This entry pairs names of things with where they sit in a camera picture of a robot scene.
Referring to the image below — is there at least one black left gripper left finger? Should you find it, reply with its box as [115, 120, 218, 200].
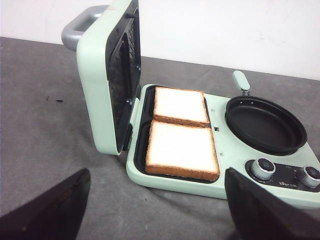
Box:
[0, 168, 91, 240]

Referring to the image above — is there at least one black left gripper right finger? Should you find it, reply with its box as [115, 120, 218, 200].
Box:
[224, 167, 320, 240]

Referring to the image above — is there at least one toast slice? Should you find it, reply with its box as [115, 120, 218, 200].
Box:
[145, 120, 220, 181]
[153, 86, 210, 128]

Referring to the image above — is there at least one mint green breakfast maker lid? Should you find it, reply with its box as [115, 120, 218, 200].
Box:
[61, 0, 141, 155]

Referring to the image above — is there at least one mint green breakfast maker base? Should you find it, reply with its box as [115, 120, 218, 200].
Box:
[126, 84, 320, 209]

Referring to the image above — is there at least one left silver knob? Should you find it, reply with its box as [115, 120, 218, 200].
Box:
[250, 158, 276, 181]

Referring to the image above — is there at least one silver knob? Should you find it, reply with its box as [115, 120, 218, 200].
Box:
[298, 166, 320, 188]
[250, 158, 276, 181]

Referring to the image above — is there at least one right silver knob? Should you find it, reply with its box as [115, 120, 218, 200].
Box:
[298, 166, 320, 188]

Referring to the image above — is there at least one grey table cloth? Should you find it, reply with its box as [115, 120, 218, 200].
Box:
[0, 37, 320, 240]

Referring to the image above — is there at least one small black frying pan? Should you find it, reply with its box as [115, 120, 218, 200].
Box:
[225, 70, 308, 156]

